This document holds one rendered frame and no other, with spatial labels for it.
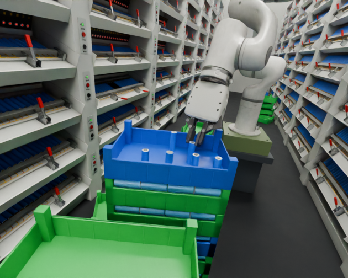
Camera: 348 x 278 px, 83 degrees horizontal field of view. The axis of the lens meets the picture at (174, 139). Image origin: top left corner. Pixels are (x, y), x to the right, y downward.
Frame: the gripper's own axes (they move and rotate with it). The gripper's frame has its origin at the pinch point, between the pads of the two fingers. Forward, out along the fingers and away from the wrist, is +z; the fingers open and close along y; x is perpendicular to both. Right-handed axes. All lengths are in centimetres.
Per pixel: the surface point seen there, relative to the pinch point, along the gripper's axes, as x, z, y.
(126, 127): 3.2, 3.6, 20.9
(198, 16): -160, -146, 107
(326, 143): -97, -23, -45
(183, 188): 5.3, 12.7, -3.2
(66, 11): 11, -28, 56
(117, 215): 8.7, 25.5, 10.2
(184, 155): -4.5, 5.9, 3.1
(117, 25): -16, -41, 63
